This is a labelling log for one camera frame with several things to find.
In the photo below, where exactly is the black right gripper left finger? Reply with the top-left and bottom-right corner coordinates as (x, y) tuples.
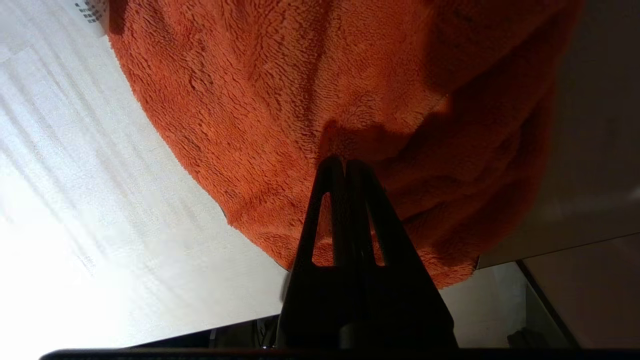
(275, 156), (358, 349)

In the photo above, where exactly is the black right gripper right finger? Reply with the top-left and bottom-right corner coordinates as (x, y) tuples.
(346, 159), (458, 349)

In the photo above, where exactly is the orange fluffy cloth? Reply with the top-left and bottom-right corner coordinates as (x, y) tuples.
(107, 0), (584, 290)

